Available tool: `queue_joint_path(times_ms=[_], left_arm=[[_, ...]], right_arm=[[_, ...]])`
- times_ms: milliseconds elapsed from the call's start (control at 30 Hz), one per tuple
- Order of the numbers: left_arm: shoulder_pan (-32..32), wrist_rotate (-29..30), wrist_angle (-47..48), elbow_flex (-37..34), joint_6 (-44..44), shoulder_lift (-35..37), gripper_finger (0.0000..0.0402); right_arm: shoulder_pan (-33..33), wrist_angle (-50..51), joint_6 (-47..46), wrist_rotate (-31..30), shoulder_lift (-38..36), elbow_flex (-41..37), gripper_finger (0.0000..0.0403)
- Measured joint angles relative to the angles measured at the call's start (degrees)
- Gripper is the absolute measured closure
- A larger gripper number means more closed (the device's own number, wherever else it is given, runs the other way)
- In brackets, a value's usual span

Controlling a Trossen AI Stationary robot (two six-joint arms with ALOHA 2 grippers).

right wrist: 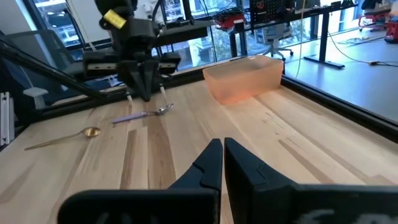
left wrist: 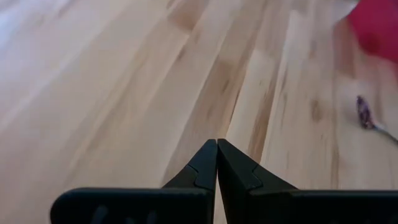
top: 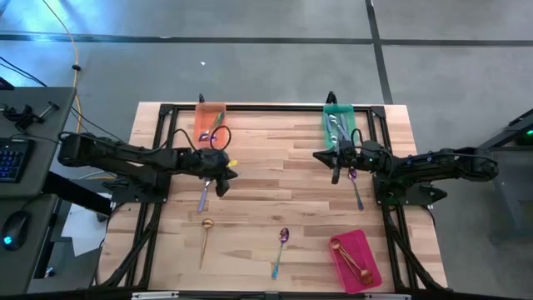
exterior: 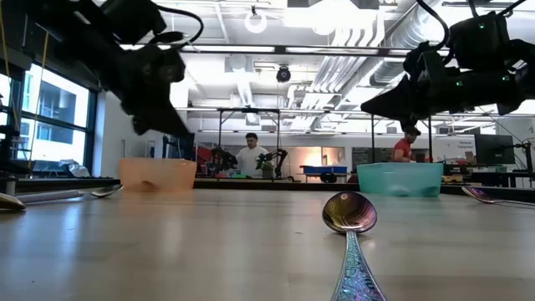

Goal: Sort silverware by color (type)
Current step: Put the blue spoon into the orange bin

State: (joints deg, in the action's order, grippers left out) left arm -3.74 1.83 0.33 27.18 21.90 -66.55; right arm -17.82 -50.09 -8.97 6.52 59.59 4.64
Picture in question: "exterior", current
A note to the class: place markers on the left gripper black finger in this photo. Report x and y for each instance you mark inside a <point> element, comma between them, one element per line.
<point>165,119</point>
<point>134,119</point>

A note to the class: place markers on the gold spoon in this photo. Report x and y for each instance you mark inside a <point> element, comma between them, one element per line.
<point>10,201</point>

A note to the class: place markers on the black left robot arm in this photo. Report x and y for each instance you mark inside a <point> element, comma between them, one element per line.
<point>83,33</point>

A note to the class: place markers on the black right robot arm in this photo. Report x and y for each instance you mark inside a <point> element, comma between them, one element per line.
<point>485,42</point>

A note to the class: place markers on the black background robot arm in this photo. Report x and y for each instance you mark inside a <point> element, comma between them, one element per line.
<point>271,156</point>
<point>221,161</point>

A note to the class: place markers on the person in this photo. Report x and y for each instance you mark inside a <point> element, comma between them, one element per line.
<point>251,161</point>
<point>403,148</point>

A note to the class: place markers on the orange plastic bin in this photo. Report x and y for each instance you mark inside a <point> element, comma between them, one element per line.
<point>156,173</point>

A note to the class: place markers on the teal plastic bin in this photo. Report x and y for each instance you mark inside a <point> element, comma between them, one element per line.
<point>399,180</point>

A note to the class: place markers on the large window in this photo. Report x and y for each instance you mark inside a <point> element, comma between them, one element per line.
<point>56,121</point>

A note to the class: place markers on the black monitor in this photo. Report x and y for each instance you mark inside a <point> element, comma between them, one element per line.
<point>494,148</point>

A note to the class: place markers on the blue bins on table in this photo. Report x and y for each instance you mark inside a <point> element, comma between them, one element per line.
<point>324,169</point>

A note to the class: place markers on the iridescent rainbow spoon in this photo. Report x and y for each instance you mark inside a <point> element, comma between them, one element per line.
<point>478,194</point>
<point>349,213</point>

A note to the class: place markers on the grey ventilation duct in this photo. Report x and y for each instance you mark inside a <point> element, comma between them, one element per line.
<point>401,37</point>

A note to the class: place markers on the black overhead frame bar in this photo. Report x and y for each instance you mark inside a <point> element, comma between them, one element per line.
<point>230,49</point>

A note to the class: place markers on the black background frame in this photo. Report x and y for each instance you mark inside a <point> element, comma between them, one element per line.
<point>248,110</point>

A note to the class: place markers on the black table frame rail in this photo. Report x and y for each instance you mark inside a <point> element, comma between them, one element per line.
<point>251,184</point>

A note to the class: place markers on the black overhead camera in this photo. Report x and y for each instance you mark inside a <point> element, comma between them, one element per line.
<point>283,74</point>

